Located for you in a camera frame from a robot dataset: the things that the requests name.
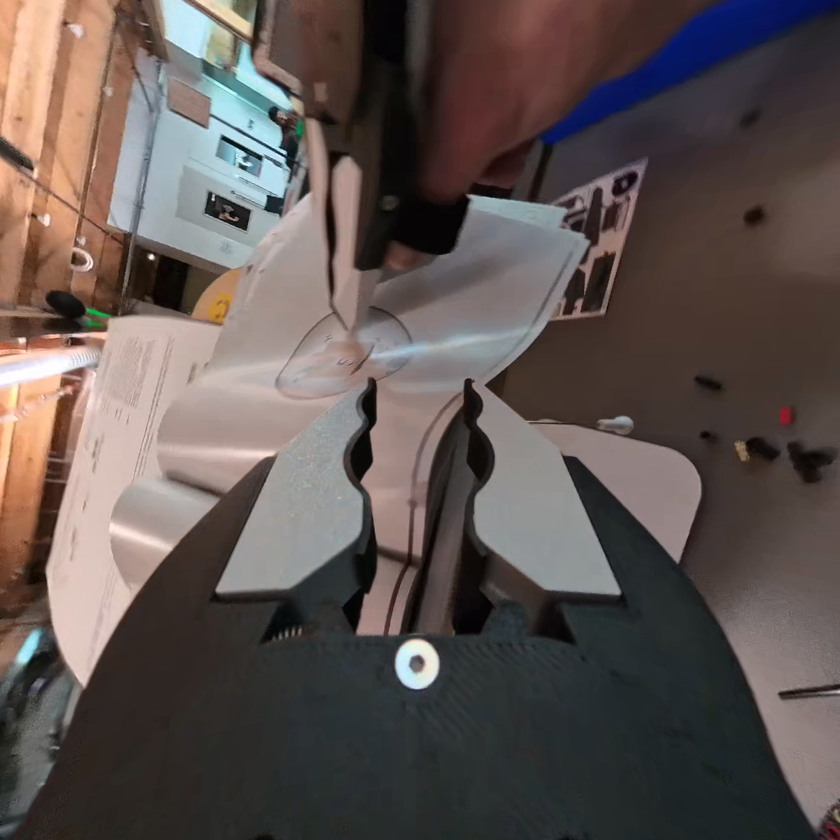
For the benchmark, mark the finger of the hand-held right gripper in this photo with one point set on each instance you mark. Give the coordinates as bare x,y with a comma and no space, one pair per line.
323,197
348,229

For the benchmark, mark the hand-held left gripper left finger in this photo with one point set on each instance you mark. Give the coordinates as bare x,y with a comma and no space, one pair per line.
295,525

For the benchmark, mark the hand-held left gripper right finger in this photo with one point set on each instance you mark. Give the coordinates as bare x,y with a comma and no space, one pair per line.
544,525

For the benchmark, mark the lego instruction booklet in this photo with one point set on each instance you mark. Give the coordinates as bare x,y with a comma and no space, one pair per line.
459,295

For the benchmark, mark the black lego connector tan pin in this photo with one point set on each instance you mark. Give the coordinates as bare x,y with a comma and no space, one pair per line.
756,449

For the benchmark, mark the person's right forearm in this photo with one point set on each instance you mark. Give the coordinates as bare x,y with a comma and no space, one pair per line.
643,26

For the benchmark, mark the black lego connector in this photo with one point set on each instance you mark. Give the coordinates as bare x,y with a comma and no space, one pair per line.
810,459

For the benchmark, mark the small black lego piece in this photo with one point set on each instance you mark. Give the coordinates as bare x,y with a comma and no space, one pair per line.
754,214

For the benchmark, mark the small dark lego piece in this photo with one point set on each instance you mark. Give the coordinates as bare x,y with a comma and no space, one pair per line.
748,118

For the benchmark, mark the person's right hand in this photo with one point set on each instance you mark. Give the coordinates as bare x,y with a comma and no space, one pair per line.
499,85

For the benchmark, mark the white book stand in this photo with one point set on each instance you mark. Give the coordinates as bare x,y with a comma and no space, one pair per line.
643,472

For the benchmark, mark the sticker sheet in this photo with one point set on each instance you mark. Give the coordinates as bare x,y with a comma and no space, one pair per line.
600,282

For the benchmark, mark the blue plastic bin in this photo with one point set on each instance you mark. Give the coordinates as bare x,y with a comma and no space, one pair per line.
722,39

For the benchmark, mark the silver air duct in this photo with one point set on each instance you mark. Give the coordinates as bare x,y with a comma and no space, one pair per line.
46,367

